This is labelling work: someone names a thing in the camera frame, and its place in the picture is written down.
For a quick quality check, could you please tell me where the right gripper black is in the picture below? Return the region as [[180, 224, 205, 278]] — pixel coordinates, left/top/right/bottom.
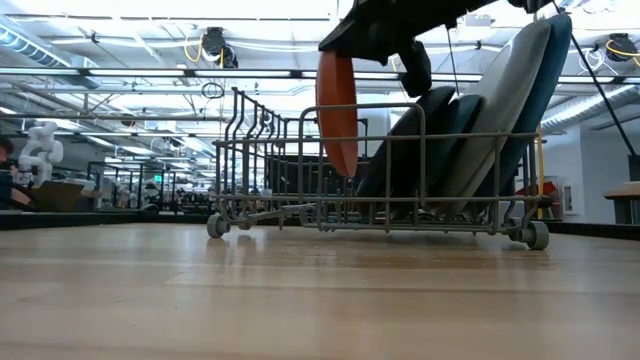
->
[[318, 0, 451, 99]]

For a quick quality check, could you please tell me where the small orange plate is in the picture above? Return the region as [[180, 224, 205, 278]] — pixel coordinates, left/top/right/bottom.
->
[[314, 49, 360, 179]]

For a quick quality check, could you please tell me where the small black plate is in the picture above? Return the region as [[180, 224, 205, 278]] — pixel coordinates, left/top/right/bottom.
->
[[355, 85, 457, 221]]

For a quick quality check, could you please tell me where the small teal plate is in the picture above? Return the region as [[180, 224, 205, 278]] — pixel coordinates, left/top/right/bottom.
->
[[424, 93, 485, 201]]

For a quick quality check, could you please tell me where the large light blue plate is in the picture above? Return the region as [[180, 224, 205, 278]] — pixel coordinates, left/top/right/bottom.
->
[[429, 19, 552, 216]]

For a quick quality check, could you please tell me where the large dark blue plate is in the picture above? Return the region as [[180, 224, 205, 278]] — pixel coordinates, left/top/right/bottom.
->
[[474, 13, 574, 201]]

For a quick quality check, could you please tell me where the white round column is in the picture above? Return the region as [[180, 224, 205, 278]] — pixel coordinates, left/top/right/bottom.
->
[[358, 94, 392, 157]]

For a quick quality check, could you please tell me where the black background panel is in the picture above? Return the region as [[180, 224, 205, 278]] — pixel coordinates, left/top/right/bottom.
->
[[267, 154, 371, 201]]

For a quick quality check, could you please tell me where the long ceiling light strip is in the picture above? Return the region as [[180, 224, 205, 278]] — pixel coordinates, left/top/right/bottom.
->
[[0, 67, 640, 85]]

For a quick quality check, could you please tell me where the wooden background table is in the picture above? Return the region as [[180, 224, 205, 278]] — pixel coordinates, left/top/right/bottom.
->
[[603, 181, 640, 225]]

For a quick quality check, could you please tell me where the brown box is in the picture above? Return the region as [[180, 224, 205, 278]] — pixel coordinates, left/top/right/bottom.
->
[[30, 179, 101, 214]]

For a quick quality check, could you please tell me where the person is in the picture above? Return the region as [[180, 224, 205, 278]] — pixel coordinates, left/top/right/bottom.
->
[[0, 135, 37, 211]]

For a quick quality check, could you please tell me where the thin hanging black cable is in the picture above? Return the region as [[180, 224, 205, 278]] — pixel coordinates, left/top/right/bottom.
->
[[446, 24, 460, 89]]

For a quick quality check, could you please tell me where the black ceiling cord reel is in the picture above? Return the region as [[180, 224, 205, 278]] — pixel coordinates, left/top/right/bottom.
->
[[605, 32, 640, 64], [201, 26, 240, 70]]

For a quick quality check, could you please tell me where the white ceiling duct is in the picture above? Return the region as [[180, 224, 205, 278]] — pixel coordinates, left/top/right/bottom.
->
[[542, 89, 640, 134]]

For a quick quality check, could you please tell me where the grey wire dish rack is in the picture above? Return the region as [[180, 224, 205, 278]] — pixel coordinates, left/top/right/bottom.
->
[[206, 87, 551, 251]]

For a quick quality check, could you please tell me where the red and white wall sign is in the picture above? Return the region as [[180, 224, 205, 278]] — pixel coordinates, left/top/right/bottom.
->
[[514, 175, 559, 221]]

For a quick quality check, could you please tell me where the long taut black cable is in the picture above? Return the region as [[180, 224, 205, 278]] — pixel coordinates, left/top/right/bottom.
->
[[549, 0, 637, 159]]

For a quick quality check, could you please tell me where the white wall box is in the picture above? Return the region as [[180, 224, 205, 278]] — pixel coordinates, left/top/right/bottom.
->
[[562, 183, 577, 215]]

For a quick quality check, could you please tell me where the silver ceiling duct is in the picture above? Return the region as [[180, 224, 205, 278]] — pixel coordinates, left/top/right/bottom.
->
[[0, 13, 101, 92]]

